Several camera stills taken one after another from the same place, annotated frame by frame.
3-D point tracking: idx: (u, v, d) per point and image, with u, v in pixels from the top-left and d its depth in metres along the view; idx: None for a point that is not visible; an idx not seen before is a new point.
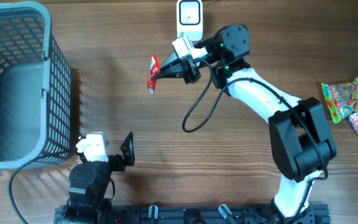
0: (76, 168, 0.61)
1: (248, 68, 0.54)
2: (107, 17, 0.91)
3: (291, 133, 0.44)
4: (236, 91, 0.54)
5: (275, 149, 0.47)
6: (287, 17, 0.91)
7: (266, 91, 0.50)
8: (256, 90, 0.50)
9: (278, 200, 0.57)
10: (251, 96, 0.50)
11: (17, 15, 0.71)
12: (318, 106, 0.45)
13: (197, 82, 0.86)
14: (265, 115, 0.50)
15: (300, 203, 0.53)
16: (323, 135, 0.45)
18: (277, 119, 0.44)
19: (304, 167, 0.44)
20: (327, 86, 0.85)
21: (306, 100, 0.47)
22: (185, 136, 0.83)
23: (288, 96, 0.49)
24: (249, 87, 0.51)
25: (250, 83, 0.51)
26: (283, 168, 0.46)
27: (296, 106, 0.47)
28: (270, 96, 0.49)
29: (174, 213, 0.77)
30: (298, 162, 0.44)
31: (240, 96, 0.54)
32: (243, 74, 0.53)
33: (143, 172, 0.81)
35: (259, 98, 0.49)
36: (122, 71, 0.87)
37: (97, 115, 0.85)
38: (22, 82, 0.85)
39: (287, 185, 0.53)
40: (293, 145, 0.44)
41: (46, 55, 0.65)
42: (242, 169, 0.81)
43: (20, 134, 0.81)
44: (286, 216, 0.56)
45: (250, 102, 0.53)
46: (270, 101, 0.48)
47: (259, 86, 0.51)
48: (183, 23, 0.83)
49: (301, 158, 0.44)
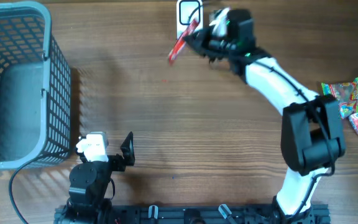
0: (76, 168, 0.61)
1: (269, 58, 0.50)
2: (107, 17, 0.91)
3: (304, 126, 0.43)
4: (251, 78, 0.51)
5: (284, 139, 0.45)
6: (288, 17, 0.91)
7: (285, 82, 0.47)
8: (275, 80, 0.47)
9: (279, 196, 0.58)
10: (270, 85, 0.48)
11: (17, 15, 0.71)
12: (334, 103, 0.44)
13: (197, 83, 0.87)
14: (279, 104, 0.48)
15: (302, 201, 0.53)
16: (335, 132, 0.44)
18: (293, 111, 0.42)
19: (311, 161, 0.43)
20: (327, 86, 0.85)
21: (324, 96, 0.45)
22: (185, 136, 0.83)
23: (306, 90, 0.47)
24: (270, 77, 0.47)
25: (270, 73, 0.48)
26: (289, 158, 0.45)
27: (312, 101, 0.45)
28: (288, 87, 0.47)
29: (174, 213, 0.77)
30: (305, 156, 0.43)
31: (257, 83, 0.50)
32: (263, 61, 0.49)
33: (143, 172, 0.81)
35: (276, 88, 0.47)
36: (122, 71, 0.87)
37: (97, 115, 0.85)
38: (22, 82, 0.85)
39: (290, 182, 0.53)
40: (304, 139, 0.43)
41: (46, 55, 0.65)
42: (242, 168, 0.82)
43: (20, 133, 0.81)
44: (286, 214, 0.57)
45: (265, 91, 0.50)
46: (287, 93, 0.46)
47: (278, 75, 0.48)
48: (183, 23, 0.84)
49: (309, 152, 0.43)
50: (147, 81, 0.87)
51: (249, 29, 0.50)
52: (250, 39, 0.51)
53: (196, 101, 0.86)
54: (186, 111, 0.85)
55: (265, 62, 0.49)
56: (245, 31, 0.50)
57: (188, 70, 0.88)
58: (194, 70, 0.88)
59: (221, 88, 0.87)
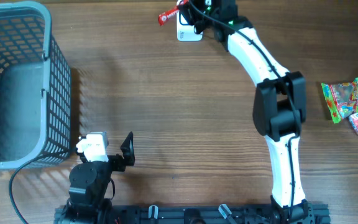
0: (76, 168, 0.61)
1: (250, 30, 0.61)
2: (107, 17, 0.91)
3: (273, 99, 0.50)
4: (233, 47, 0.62)
5: (257, 107, 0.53)
6: (287, 17, 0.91)
7: (261, 56, 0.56)
8: (253, 53, 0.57)
9: (273, 191, 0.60)
10: (247, 55, 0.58)
11: (17, 15, 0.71)
12: (301, 80, 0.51)
13: (197, 83, 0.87)
14: (254, 75, 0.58)
15: (291, 182, 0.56)
16: (301, 101, 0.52)
18: (263, 86, 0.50)
19: (278, 127, 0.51)
20: (327, 86, 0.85)
21: (293, 73, 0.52)
22: (185, 136, 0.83)
23: (279, 66, 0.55)
24: (248, 48, 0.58)
25: (249, 45, 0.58)
26: (260, 124, 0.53)
27: (284, 76, 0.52)
28: (263, 61, 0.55)
29: (174, 213, 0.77)
30: (273, 122, 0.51)
31: (235, 53, 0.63)
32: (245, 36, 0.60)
33: (143, 172, 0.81)
35: (253, 61, 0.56)
36: (122, 71, 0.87)
37: (97, 115, 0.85)
38: (22, 82, 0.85)
39: (275, 163, 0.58)
40: (273, 109, 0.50)
41: (46, 55, 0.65)
42: (242, 168, 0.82)
43: (20, 133, 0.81)
44: (281, 206, 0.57)
45: (243, 61, 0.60)
46: (262, 67, 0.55)
47: (256, 48, 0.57)
48: (183, 23, 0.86)
49: (276, 119, 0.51)
50: (147, 81, 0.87)
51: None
52: (232, 8, 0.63)
53: (196, 101, 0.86)
54: (186, 111, 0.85)
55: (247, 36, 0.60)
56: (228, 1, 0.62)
57: (188, 70, 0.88)
58: (194, 70, 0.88)
59: (221, 88, 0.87)
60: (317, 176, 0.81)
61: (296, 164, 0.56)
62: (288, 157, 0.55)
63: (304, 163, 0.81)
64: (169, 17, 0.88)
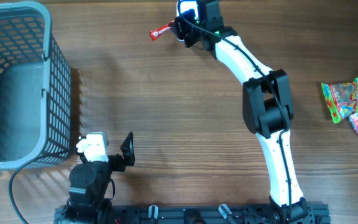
0: (76, 168, 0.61)
1: (235, 36, 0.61)
2: (107, 17, 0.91)
3: (258, 97, 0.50)
4: (220, 53, 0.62)
5: (245, 106, 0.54)
6: (287, 17, 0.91)
7: (245, 58, 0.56)
8: (237, 56, 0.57)
9: (271, 190, 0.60)
10: (232, 60, 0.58)
11: (17, 15, 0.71)
12: (285, 77, 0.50)
13: (197, 83, 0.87)
14: (241, 78, 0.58)
15: (286, 179, 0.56)
16: (287, 98, 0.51)
18: (248, 85, 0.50)
19: (266, 124, 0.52)
20: (327, 86, 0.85)
21: (276, 70, 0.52)
22: (185, 136, 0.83)
23: (263, 66, 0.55)
24: (233, 53, 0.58)
25: (234, 50, 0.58)
26: (250, 122, 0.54)
27: (268, 74, 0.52)
28: (248, 64, 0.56)
29: (174, 213, 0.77)
30: (260, 121, 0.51)
31: (222, 58, 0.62)
32: (230, 40, 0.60)
33: (143, 172, 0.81)
35: (239, 65, 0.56)
36: (122, 71, 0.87)
37: (97, 115, 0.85)
38: (22, 82, 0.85)
39: (270, 163, 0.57)
40: (259, 107, 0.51)
41: (46, 55, 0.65)
42: (242, 168, 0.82)
43: (20, 134, 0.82)
44: (280, 205, 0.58)
45: (230, 64, 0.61)
46: (247, 68, 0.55)
47: (242, 53, 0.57)
48: None
49: (263, 117, 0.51)
50: (147, 81, 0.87)
51: (215, 10, 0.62)
52: (217, 19, 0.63)
53: (197, 101, 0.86)
54: (187, 111, 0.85)
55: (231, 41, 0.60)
56: (212, 12, 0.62)
57: (189, 70, 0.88)
58: (194, 70, 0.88)
59: (221, 88, 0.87)
60: (317, 176, 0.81)
61: (290, 160, 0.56)
62: (281, 155, 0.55)
63: (304, 163, 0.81)
64: (160, 33, 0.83)
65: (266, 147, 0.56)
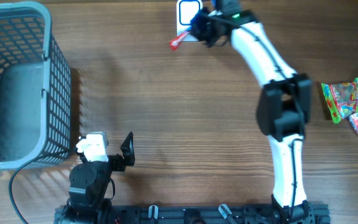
0: (76, 168, 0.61)
1: (256, 23, 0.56)
2: (107, 17, 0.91)
3: (278, 101, 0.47)
4: (237, 42, 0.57)
5: (260, 107, 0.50)
6: (287, 17, 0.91)
7: (266, 54, 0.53)
8: (259, 52, 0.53)
9: (275, 191, 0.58)
10: (251, 51, 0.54)
11: (17, 16, 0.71)
12: (309, 83, 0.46)
13: (197, 83, 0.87)
14: (260, 75, 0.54)
15: (293, 183, 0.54)
16: (307, 104, 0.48)
18: (269, 88, 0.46)
19: (282, 129, 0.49)
20: (327, 86, 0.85)
21: (300, 74, 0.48)
22: (185, 136, 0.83)
23: (286, 66, 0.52)
24: (253, 45, 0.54)
25: (254, 42, 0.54)
26: (263, 124, 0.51)
27: (289, 78, 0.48)
28: (270, 61, 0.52)
29: (174, 213, 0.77)
30: (276, 125, 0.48)
31: (238, 46, 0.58)
32: (250, 31, 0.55)
33: (143, 172, 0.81)
35: (260, 61, 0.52)
36: (122, 71, 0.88)
37: (97, 115, 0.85)
38: (22, 83, 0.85)
39: (277, 163, 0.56)
40: (277, 112, 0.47)
41: (46, 55, 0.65)
42: (242, 168, 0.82)
43: (20, 134, 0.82)
44: (282, 206, 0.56)
45: (247, 56, 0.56)
46: (268, 67, 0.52)
47: (261, 45, 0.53)
48: (183, 23, 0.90)
49: (280, 122, 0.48)
50: (147, 81, 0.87)
51: None
52: (234, 4, 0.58)
53: (196, 101, 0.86)
54: (187, 111, 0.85)
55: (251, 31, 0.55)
56: None
57: (189, 70, 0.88)
58: (194, 70, 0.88)
59: (221, 88, 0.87)
60: (317, 176, 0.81)
61: (299, 165, 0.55)
62: (290, 157, 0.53)
63: (304, 163, 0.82)
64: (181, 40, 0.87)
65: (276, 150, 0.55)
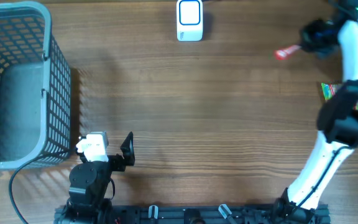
0: (76, 168, 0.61)
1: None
2: (107, 17, 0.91)
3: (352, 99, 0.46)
4: (346, 34, 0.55)
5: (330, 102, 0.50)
6: (287, 17, 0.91)
7: None
8: None
9: (295, 184, 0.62)
10: (357, 48, 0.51)
11: (17, 15, 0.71)
12: None
13: (197, 83, 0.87)
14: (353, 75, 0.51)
15: (312, 186, 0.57)
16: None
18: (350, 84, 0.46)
19: (340, 130, 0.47)
20: (327, 86, 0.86)
21: None
22: (185, 136, 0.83)
23: None
24: None
25: None
26: (324, 119, 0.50)
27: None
28: None
29: (174, 213, 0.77)
30: (335, 122, 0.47)
31: (345, 43, 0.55)
32: None
33: (144, 172, 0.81)
35: None
36: (122, 71, 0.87)
37: (97, 115, 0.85)
38: (22, 82, 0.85)
39: (312, 160, 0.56)
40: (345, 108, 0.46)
41: (46, 55, 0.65)
42: (242, 168, 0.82)
43: (20, 134, 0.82)
44: (290, 200, 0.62)
45: (348, 54, 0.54)
46: None
47: None
48: (183, 23, 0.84)
49: (342, 122, 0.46)
50: (147, 81, 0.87)
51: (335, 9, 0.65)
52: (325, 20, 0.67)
53: (196, 101, 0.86)
54: (187, 111, 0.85)
55: None
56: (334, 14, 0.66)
57: (189, 70, 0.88)
58: (194, 70, 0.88)
59: (221, 88, 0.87)
60: None
61: (330, 175, 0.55)
62: (326, 163, 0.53)
63: (304, 164, 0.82)
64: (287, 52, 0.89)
65: (319, 149, 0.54)
